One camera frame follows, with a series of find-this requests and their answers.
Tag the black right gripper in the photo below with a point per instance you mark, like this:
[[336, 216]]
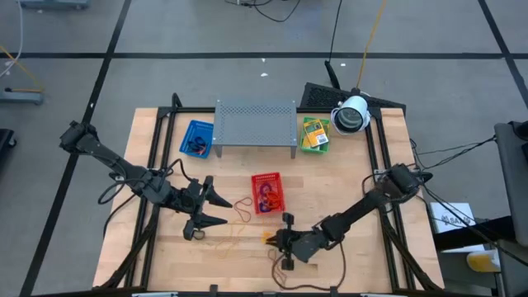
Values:
[[303, 245]]

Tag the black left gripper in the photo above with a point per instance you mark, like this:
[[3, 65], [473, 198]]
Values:
[[187, 200]]

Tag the yellow coil wristband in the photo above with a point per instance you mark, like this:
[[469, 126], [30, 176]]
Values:
[[266, 237]]

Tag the thin red rubber band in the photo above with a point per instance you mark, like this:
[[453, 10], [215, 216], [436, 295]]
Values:
[[236, 205]]

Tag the blue coil wristband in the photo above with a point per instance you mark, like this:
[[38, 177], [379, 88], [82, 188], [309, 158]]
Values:
[[261, 207]]

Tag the orange coil wristband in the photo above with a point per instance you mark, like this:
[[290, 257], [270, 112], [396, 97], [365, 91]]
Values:
[[277, 199]]

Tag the purple coil wristband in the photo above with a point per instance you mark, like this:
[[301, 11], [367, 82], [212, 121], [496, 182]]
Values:
[[261, 189]]

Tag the orange rubber band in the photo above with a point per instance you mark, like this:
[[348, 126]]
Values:
[[203, 152]]

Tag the red plastic basket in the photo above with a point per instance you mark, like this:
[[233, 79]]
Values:
[[272, 178]]

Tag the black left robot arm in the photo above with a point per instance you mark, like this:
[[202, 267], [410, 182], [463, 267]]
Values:
[[111, 158]]

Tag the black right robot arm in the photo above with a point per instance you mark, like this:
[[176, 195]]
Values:
[[363, 206]]

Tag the long red rubber band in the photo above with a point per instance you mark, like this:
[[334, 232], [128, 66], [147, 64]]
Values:
[[277, 272]]

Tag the yellow rubber band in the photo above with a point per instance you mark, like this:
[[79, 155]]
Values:
[[233, 237]]

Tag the blue plastic basket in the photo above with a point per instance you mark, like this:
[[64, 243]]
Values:
[[185, 136]]

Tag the grey perforated metal shelf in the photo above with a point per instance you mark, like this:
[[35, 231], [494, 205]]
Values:
[[255, 121]]

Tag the silver aluminium bar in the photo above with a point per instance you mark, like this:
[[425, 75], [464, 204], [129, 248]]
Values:
[[383, 295], [154, 294]]

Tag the green plastic basket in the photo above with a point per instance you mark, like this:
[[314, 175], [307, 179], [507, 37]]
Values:
[[301, 142]]

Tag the black perforated panel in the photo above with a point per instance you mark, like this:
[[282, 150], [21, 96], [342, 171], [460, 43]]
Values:
[[321, 97]]

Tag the white cardboard box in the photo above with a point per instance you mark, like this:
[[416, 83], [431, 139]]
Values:
[[449, 218]]

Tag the yellow plastic object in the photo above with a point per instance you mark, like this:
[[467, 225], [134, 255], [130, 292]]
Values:
[[482, 262]]

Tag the black floor object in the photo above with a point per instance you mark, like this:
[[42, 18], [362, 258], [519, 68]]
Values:
[[6, 138]]

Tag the grey floor stand base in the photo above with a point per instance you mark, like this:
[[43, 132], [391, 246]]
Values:
[[53, 4], [20, 98]]

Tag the grey side furniture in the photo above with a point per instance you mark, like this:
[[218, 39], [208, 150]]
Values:
[[511, 173]]

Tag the black edge bracket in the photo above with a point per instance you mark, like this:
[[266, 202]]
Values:
[[213, 289], [333, 290]]

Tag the black aluminium frame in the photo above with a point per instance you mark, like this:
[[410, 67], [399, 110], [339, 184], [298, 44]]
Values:
[[189, 109]]

